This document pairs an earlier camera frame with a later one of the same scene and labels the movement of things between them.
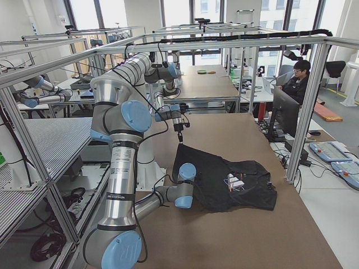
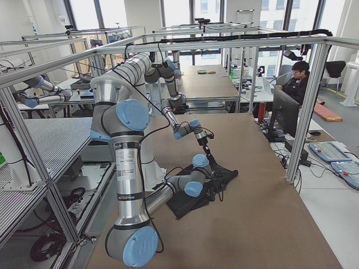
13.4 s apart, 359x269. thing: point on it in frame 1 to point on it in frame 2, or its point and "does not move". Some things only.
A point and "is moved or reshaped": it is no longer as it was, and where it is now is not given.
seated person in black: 295,87 does not move
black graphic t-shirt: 221,185 is moved or reshaped
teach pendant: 329,151 does not move
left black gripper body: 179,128 to 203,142
